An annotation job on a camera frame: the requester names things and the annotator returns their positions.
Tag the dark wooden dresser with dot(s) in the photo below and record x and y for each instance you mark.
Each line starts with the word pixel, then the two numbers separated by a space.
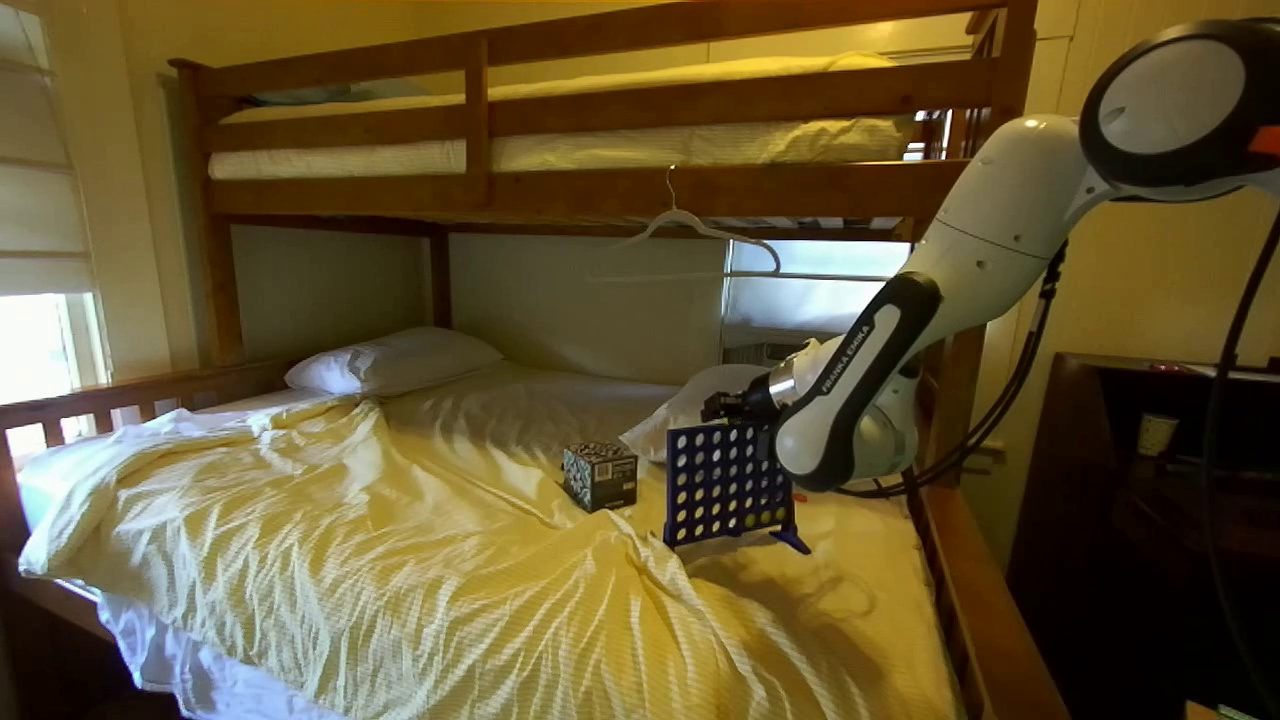
pixel 1163 535

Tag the wooden bunk bed frame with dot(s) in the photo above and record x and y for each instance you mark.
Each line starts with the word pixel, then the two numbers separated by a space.
pixel 575 196

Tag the large white pillow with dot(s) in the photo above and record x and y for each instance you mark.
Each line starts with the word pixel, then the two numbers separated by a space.
pixel 683 407

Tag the white clothes hanger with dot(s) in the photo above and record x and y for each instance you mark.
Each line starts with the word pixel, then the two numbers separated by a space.
pixel 692 227

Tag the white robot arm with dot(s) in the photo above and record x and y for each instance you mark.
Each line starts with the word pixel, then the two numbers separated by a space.
pixel 984 241

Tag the yellow bed sheet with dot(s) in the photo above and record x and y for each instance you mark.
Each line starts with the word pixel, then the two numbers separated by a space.
pixel 401 563

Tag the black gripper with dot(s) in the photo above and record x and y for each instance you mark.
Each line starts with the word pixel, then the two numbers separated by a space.
pixel 760 401

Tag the black white patterned box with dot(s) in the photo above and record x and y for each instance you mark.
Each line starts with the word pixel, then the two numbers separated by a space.
pixel 596 476

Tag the flat white pillow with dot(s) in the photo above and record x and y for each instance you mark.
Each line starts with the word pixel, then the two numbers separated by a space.
pixel 393 363

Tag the white cup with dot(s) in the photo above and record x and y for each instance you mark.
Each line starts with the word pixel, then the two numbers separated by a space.
pixel 1156 436

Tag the bunk mattress with pale sheet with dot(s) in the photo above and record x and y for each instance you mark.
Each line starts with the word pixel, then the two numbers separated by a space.
pixel 600 146

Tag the white window blind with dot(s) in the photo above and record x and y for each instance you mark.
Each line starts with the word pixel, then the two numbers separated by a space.
pixel 34 175

